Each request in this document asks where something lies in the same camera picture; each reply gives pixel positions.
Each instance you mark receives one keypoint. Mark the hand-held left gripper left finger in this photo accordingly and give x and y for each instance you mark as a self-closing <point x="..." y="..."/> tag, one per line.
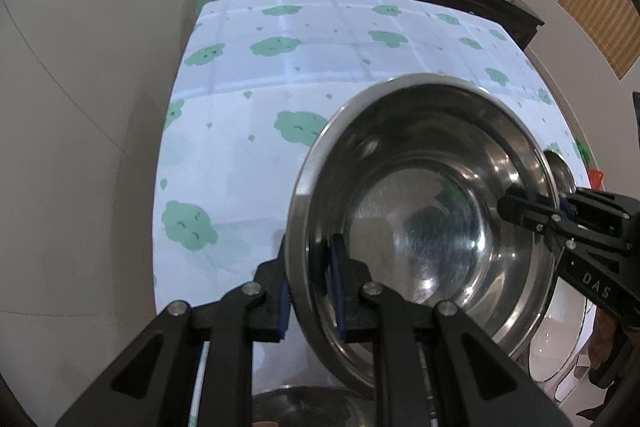
<point x="284" y="307"/>

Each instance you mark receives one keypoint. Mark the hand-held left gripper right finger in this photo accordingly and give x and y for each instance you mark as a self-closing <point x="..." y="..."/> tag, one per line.
<point x="339" y="297"/>

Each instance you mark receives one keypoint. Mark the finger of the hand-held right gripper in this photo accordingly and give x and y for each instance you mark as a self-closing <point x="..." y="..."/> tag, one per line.
<point x="600" y="204"/>
<point x="525" y="207"/>

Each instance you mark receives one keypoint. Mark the white bowl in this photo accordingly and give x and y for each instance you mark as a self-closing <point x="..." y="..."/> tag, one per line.
<point x="550" y="347"/>

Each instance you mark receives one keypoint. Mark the wide-rim steel bowl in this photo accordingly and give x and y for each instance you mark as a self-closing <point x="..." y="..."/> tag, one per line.
<point x="425" y="187"/>

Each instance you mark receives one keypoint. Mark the small steel bowl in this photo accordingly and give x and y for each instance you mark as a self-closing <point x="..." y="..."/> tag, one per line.
<point x="305" y="407"/>

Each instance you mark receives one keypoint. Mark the red carrot toy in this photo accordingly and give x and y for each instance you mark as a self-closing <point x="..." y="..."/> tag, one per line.
<point x="596" y="179"/>

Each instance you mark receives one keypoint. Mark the black box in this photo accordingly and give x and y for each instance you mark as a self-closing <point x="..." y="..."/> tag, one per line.
<point x="636" y="117"/>

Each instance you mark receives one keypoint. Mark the bamboo window blind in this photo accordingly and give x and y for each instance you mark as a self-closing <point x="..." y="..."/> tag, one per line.
<point x="605" y="7"/>

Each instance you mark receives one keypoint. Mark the green cloud print tablecloth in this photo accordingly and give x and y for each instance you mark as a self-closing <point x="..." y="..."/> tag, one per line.
<point x="250" y="107"/>

